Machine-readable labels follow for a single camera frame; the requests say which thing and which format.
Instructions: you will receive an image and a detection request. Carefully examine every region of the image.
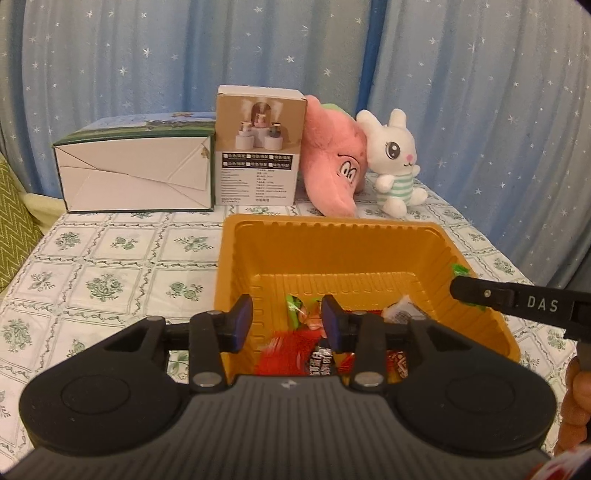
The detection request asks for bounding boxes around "clear black snack packet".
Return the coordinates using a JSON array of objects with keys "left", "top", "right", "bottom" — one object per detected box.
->
[{"left": 382, "top": 295, "right": 429, "bottom": 324}]

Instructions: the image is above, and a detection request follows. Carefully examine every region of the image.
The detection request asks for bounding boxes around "green-wrapped brown candy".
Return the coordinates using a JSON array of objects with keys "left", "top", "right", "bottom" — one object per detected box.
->
[{"left": 286, "top": 294, "right": 322, "bottom": 331}]

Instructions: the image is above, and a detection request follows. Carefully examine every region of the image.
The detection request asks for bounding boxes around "orange plastic tray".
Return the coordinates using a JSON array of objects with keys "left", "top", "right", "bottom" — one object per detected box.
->
[{"left": 214, "top": 214, "right": 520, "bottom": 378}]

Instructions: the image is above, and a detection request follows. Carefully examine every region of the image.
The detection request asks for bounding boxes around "right hand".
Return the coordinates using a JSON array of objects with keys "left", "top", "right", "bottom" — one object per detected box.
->
[{"left": 554, "top": 357, "right": 591, "bottom": 455}]

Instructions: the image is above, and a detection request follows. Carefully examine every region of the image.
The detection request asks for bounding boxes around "floral tablecloth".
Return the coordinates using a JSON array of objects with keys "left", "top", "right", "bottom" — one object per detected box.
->
[{"left": 1, "top": 190, "right": 575, "bottom": 471}]

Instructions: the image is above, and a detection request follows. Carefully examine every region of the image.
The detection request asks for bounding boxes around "white bunny plush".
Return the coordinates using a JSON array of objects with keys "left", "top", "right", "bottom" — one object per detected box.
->
[{"left": 356, "top": 108, "right": 428, "bottom": 218}]

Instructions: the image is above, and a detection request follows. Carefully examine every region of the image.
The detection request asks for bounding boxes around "pink starfish plush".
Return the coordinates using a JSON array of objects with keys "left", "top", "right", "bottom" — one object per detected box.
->
[{"left": 300, "top": 95, "right": 368, "bottom": 218}]

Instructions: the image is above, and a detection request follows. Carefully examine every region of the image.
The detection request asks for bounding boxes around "white green carton box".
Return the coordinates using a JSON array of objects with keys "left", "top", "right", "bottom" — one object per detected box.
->
[{"left": 53, "top": 112, "right": 215, "bottom": 213}]

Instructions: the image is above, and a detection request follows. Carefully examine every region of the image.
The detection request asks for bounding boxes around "blue star curtain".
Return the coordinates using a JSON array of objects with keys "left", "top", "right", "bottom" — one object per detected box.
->
[{"left": 1, "top": 1, "right": 590, "bottom": 290}]

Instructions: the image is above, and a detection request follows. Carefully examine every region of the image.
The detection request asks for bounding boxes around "brown humidifier box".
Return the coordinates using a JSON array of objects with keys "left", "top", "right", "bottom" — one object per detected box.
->
[{"left": 214, "top": 85, "right": 307, "bottom": 206}]

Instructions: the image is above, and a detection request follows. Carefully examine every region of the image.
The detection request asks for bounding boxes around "green zigzag cushion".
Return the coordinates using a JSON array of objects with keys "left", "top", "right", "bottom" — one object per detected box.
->
[{"left": 0, "top": 156, "right": 42, "bottom": 292}]

